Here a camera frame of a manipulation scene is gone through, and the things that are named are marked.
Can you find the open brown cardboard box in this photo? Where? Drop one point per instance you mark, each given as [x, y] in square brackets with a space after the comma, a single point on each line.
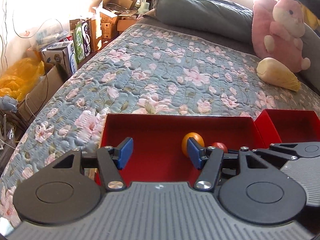
[117, 3]

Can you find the grey cloth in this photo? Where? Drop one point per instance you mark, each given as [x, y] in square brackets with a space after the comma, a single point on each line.
[7, 104]

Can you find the red cardboard box tray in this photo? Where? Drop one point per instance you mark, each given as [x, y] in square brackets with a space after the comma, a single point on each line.
[295, 127]
[155, 140]

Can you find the yellow plastic bag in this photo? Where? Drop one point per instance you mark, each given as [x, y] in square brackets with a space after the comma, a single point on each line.
[20, 77]

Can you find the small yellow-orange tomato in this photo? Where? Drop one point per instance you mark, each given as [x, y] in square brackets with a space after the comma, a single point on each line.
[186, 142]

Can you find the white plastic bottle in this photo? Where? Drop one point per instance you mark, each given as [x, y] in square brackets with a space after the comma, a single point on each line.
[143, 8]

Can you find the small red tomato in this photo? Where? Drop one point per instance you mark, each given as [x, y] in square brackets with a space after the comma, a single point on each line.
[220, 146]

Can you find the white and blue box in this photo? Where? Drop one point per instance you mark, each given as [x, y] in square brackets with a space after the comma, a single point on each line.
[61, 56]

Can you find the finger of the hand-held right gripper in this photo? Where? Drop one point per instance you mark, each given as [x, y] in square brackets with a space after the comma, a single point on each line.
[285, 152]

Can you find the napa cabbage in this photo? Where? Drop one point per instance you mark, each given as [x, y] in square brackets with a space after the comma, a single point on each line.
[275, 73]

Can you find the floral quilted bedspread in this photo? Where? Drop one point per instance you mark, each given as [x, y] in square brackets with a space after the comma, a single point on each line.
[150, 75]

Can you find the pink plush rabbit toy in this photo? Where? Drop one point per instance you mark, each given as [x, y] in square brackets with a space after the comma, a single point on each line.
[277, 37]

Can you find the clear plastic container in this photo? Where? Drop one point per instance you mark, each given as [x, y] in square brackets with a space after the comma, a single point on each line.
[50, 37]

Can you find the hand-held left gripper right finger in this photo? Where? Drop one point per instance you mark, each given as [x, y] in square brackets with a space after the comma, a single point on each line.
[194, 152]

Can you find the grey-blue pillow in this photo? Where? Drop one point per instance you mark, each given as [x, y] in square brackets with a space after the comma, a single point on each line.
[200, 15]

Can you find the large plain cardboard box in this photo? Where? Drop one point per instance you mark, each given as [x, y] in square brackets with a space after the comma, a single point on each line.
[42, 95]

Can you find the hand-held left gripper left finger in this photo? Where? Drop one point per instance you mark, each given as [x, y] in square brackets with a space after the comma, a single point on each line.
[126, 152]

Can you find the green and white carton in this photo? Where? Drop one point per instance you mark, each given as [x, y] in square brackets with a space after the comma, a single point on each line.
[81, 40]

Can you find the printed brown cardboard box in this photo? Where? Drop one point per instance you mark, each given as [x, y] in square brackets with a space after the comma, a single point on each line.
[110, 26]

